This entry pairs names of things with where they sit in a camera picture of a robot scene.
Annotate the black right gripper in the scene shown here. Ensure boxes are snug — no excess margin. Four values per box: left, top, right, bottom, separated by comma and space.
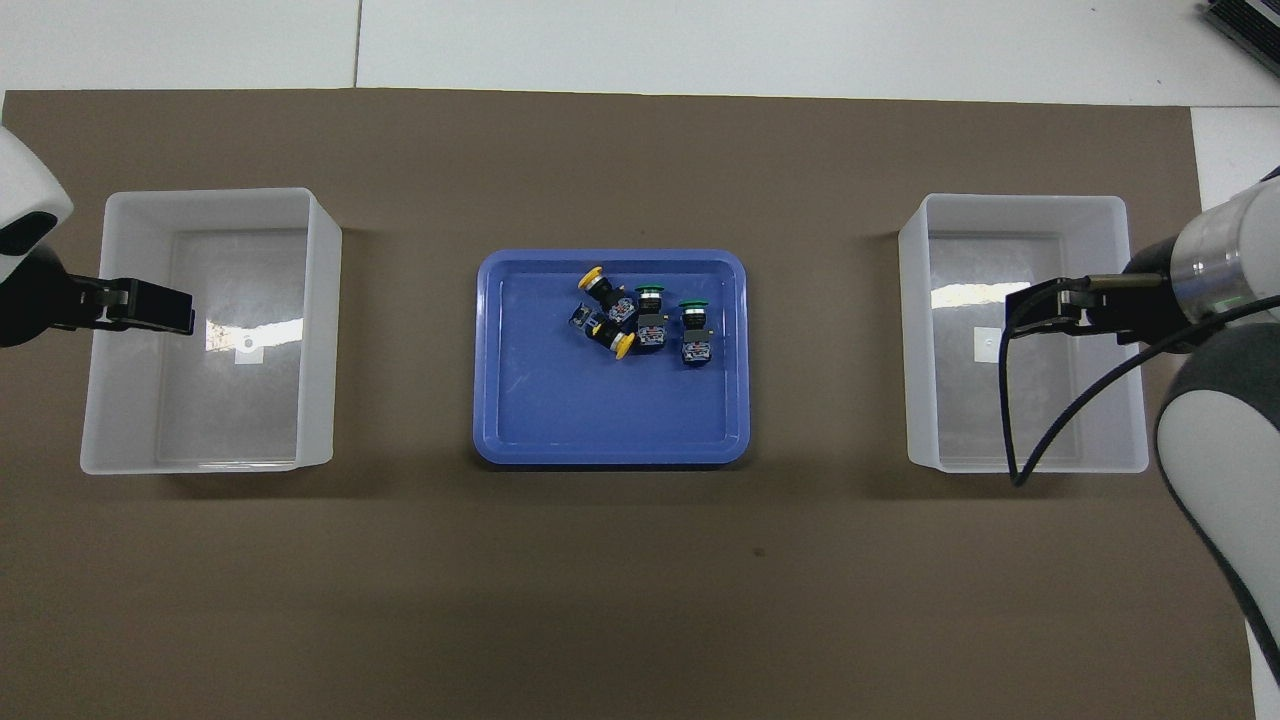
1006, 240, 1201, 351

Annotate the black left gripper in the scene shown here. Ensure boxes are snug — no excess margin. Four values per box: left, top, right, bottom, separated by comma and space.
0, 245, 197, 349

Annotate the green push button switch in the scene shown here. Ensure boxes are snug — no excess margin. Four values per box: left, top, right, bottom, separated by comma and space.
677, 298, 713, 365
634, 285, 669, 348

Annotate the yellow push button switch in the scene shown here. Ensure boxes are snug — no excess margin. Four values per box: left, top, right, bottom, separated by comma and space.
568, 305, 638, 359
578, 264, 631, 323

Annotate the translucent white plastic box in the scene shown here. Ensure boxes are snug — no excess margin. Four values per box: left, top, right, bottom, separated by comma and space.
80, 187, 343, 476
897, 193, 1151, 474

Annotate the grey black electronic device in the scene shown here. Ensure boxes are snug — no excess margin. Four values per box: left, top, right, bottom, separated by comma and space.
1200, 0, 1280, 69

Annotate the blue plastic tray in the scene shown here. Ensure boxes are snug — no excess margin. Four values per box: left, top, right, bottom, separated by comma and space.
472, 248, 751, 468

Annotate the brown table mat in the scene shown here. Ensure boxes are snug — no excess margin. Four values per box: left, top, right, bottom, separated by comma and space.
0, 88, 1256, 720

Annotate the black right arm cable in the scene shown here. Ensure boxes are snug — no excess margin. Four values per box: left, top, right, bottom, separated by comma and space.
1000, 272, 1280, 489

